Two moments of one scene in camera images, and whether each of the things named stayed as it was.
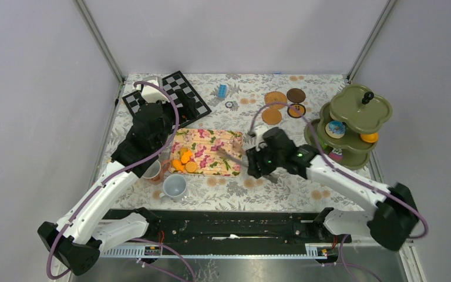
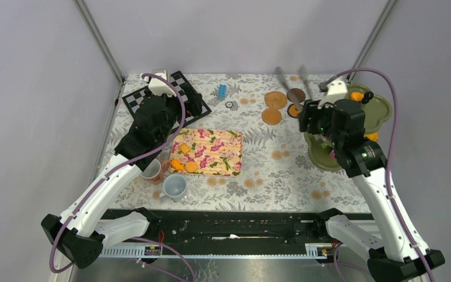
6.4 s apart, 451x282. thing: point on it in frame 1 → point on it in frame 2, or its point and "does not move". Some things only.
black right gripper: (254, 157) → (309, 109)
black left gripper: (187, 111) does not move
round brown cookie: (191, 167) does not move
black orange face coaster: (296, 110) does not move
